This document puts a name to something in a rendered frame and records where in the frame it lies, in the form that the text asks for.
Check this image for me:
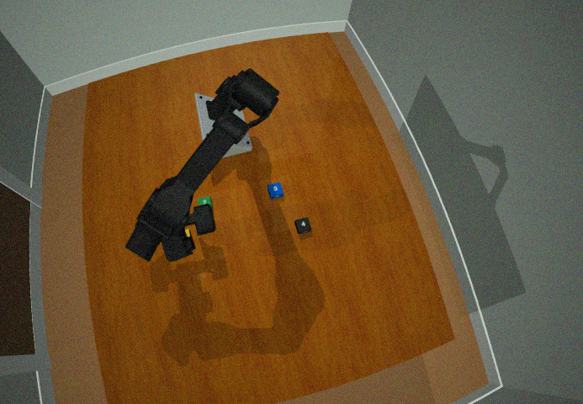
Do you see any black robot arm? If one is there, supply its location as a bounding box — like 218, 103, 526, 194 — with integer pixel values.
125, 68, 279, 262

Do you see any blue block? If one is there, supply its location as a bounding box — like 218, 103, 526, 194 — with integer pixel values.
268, 182, 284, 199

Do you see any green block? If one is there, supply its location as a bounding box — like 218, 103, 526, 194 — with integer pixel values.
198, 196, 214, 210

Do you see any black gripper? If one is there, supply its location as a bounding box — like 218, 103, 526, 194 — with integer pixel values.
186, 204, 216, 236

